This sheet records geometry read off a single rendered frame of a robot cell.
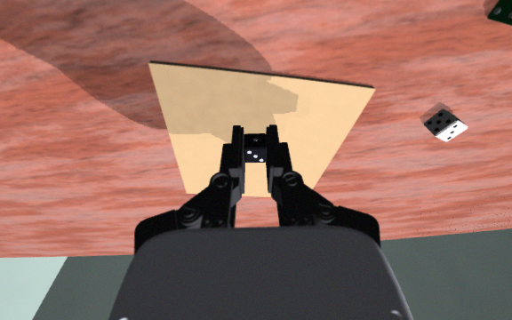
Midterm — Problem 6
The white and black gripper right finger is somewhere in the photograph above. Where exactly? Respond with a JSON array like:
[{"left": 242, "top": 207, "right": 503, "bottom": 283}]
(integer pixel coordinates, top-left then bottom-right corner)
[{"left": 266, "top": 124, "right": 380, "bottom": 248}]

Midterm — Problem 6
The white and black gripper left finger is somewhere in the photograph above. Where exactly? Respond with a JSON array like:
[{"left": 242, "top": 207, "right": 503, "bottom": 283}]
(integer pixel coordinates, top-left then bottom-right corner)
[{"left": 134, "top": 125, "right": 245, "bottom": 256}]

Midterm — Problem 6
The black die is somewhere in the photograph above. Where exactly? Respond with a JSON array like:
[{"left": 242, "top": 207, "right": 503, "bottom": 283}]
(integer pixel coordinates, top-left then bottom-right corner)
[{"left": 244, "top": 133, "right": 267, "bottom": 163}]

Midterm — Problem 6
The white die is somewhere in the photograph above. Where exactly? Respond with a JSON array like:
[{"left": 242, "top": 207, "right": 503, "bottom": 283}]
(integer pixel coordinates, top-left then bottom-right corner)
[{"left": 424, "top": 109, "right": 468, "bottom": 141}]

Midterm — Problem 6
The tan square mat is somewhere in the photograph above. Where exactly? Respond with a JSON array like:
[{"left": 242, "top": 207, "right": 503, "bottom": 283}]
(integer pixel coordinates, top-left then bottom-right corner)
[{"left": 148, "top": 60, "right": 376, "bottom": 194}]

